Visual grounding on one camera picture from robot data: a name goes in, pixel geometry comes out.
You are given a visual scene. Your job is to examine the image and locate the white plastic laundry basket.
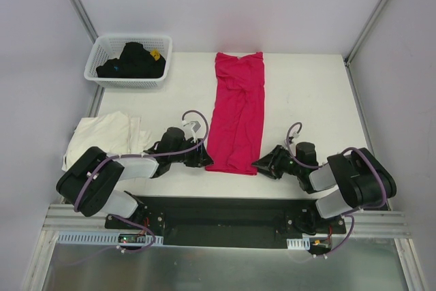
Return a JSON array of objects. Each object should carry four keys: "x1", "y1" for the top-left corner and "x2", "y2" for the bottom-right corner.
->
[{"x1": 84, "y1": 33, "x2": 173, "y2": 89}]

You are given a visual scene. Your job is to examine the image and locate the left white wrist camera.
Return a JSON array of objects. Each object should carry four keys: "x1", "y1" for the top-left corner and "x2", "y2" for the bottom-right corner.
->
[{"x1": 182, "y1": 120, "x2": 201, "y2": 142}]

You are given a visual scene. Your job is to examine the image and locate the right aluminium frame post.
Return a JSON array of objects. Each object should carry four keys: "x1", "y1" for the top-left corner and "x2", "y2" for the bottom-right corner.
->
[{"x1": 344, "y1": 0, "x2": 390, "y2": 67}]

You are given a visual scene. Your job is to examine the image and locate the white cable duct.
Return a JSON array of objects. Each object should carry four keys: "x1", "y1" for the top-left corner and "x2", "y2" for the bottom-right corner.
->
[
  {"x1": 286, "y1": 237, "x2": 311, "y2": 251},
  {"x1": 57, "y1": 232, "x2": 164, "y2": 247}
]

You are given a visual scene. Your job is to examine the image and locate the left aluminium frame post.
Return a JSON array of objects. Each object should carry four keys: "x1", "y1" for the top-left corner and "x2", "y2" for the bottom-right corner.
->
[{"x1": 50, "y1": 0, "x2": 102, "y2": 46}]

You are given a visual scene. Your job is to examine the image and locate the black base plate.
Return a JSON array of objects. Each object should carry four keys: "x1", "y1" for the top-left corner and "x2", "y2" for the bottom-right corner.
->
[{"x1": 104, "y1": 195, "x2": 355, "y2": 247}]

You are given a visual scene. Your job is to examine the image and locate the black t shirt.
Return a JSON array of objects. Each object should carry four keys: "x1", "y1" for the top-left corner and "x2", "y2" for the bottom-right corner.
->
[{"x1": 96, "y1": 42, "x2": 166, "y2": 79}]

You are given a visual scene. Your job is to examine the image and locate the right white cable duct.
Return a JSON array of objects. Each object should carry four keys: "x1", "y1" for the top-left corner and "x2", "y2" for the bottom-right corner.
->
[{"x1": 286, "y1": 237, "x2": 311, "y2": 251}]

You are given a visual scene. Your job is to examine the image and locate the white t shirt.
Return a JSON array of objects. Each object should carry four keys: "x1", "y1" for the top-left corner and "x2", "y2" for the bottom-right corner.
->
[{"x1": 62, "y1": 111, "x2": 151, "y2": 172}]

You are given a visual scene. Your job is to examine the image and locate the aluminium frame post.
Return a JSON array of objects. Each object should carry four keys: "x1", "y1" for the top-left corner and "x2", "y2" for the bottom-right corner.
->
[
  {"x1": 344, "y1": 0, "x2": 390, "y2": 67},
  {"x1": 50, "y1": 0, "x2": 102, "y2": 46}
]

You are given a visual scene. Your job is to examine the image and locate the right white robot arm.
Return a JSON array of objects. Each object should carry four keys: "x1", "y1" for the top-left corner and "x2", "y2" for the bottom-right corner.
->
[{"x1": 251, "y1": 142, "x2": 397, "y2": 235}]

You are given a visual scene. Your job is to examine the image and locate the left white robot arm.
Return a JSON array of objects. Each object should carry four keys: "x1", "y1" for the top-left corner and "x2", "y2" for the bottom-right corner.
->
[{"x1": 56, "y1": 127, "x2": 214, "y2": 229}]

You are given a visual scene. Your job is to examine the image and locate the left white cable duct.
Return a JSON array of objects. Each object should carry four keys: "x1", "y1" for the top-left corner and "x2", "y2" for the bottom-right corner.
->
[{"x1": 57, "y1": 232, "x2": 164, "y2": 247}]

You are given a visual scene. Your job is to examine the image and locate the pink t shirt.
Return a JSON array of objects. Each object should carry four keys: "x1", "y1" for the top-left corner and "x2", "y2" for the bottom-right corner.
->
[{"x1": 206, "y1": 52, "x2": 265, "y2": 176}]

